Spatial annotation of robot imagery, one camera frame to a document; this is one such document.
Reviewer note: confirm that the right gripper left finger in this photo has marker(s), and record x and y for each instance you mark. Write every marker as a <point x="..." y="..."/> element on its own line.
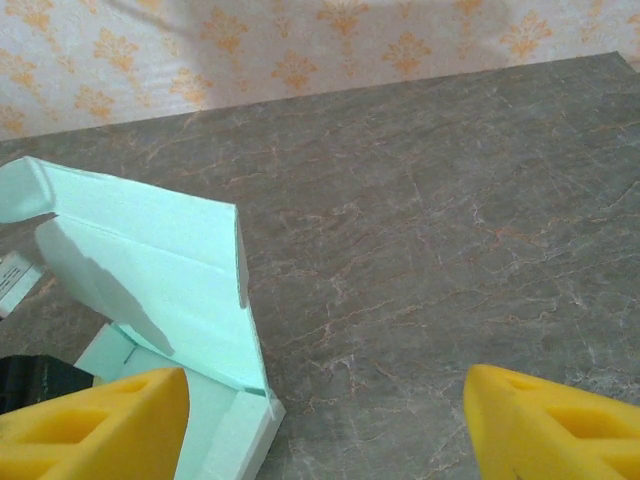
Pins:
<point x="100" y="430"/>

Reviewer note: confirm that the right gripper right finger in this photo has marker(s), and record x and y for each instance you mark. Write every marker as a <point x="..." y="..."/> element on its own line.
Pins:
<point x="560" y="435"/>

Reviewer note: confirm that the mint green paper box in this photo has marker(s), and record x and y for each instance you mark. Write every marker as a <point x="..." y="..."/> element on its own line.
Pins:
<point x="175" y="260"/>

